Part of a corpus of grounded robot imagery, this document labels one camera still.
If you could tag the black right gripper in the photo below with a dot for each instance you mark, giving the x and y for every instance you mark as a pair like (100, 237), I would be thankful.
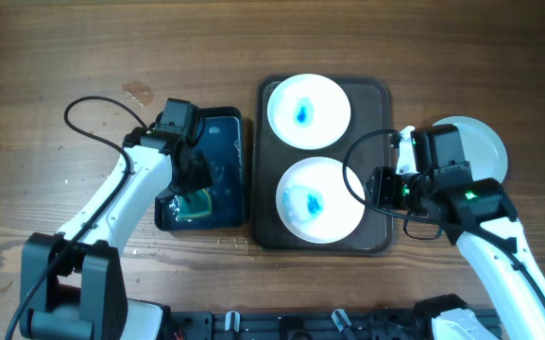
(381, 187)

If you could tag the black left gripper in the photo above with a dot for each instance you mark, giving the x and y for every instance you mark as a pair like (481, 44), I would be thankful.
(203, 178)

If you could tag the green yellow sponge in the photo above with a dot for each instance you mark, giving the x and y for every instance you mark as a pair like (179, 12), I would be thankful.
(194, 206)

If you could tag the white plate blue stain front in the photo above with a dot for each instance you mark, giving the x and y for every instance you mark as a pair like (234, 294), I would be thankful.
(483, 147)

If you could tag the white plate blue stain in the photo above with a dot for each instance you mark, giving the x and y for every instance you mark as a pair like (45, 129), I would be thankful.
(483, 147)
(318, 200)
(309, 111)

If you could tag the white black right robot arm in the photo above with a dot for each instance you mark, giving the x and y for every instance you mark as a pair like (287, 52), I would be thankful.
(479, 218)

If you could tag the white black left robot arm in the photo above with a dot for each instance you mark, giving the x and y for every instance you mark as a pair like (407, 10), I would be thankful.
(72, 285)

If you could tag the black water basin tray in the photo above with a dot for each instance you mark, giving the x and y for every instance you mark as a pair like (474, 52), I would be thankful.
(221, 143)

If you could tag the dark brown serving tray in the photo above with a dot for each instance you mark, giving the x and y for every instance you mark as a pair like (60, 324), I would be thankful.
(370, 103)

